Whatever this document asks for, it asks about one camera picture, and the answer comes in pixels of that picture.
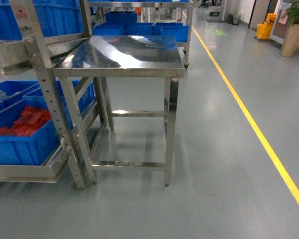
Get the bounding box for red bubble wrap bags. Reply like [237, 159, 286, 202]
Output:
[0, 105, 51, 136]

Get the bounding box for steel shelf rack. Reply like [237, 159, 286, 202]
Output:
[0, 0, 106, 189]

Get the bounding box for rear blue bin clear bag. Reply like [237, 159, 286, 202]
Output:
[0, 80, 40, 111]

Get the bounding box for blue bin with red bags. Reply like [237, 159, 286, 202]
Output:
[0, 80, 96, 166]

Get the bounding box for small steel side table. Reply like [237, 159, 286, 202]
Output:
[52, 36, 187, 191]

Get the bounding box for gold planter with plant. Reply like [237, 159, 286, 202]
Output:
[281, 0, 299, 58]

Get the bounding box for yellow mop bucket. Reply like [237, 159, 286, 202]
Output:
[254, 13, 277, 40]

